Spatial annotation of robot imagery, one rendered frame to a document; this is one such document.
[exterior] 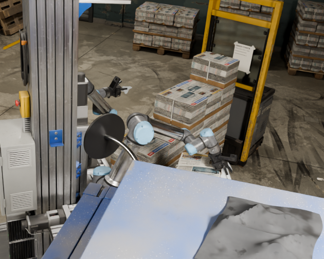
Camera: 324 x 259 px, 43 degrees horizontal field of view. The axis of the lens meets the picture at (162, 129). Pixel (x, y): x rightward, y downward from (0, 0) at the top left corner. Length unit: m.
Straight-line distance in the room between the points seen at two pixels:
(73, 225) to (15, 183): 1.24
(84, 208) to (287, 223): 0.65
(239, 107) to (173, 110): 1.31
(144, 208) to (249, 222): 0.27
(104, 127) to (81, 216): 0.30
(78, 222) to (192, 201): 0.40
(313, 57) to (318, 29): 0.52
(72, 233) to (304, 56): 7.41
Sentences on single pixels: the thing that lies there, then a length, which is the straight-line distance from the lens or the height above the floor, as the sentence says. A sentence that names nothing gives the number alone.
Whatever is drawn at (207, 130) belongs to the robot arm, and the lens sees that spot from 2.50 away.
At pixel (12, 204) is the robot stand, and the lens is 2.63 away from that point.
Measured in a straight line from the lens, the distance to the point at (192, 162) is 2.72.
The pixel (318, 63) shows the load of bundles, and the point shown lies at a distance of 8.49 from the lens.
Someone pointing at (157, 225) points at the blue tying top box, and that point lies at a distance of 1.05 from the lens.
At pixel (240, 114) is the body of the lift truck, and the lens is 4.75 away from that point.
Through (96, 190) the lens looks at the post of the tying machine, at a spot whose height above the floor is 1.55.
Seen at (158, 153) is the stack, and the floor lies 0.81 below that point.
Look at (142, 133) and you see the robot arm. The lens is 2.25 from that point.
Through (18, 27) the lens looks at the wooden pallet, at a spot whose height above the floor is 0.10.
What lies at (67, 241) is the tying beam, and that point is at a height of 1.55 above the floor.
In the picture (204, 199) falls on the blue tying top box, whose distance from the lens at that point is 1.17.
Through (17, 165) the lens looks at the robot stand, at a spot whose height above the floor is 1.10.
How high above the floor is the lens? 2.42
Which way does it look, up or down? 27 degrees down
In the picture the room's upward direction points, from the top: 7 degrees clockwise
